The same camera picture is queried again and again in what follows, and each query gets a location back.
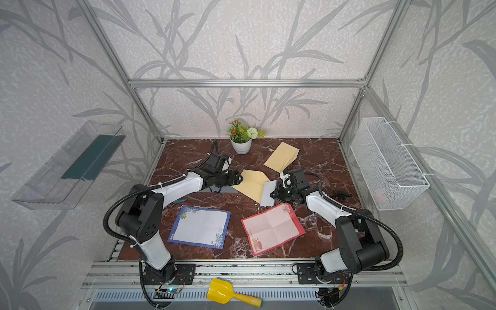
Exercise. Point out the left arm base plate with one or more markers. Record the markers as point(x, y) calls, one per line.
point(179, 274)

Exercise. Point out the blue bordered letter paper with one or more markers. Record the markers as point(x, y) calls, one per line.
point(267, 199)

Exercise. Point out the white wire mesh basket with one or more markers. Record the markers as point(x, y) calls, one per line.
point(393, 178)

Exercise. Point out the green circuit board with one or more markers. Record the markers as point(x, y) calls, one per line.
point(167, 293)

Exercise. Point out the grey-blue paper envelope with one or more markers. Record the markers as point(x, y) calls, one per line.
point(222, 189)

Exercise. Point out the red black small object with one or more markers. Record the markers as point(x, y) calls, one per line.
point(341, 196)

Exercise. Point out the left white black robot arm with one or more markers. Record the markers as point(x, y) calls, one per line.
point(136, 217)

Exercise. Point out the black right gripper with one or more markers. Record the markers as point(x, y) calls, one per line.
point(278, 194)

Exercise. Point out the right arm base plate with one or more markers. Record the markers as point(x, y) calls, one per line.
point(308, 273)

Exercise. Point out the clear acrylic wall shelf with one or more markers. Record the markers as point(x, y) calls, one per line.
point(63, 181)

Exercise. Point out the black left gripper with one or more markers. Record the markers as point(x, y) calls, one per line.
point(232, 181)

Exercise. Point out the blue floral letter paper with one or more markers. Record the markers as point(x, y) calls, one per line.
point(200, 227)

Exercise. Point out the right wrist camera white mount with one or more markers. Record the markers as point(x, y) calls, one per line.
point(285, 178)

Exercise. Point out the artificial flower plant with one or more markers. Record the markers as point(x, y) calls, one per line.
point(241, 133)

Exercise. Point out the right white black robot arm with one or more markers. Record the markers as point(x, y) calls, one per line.
point(364, 242)

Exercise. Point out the white ribbed flower pot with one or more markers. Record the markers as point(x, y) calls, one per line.
point(242, 148)

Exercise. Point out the red bordered pink letter paper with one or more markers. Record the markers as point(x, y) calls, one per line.
point(272, 228)

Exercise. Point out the yellow plastic scoop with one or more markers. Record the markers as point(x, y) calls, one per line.
point(222, 292)

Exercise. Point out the cream yellow envelope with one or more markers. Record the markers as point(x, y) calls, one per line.
point(282, 157)
point(252, 184)

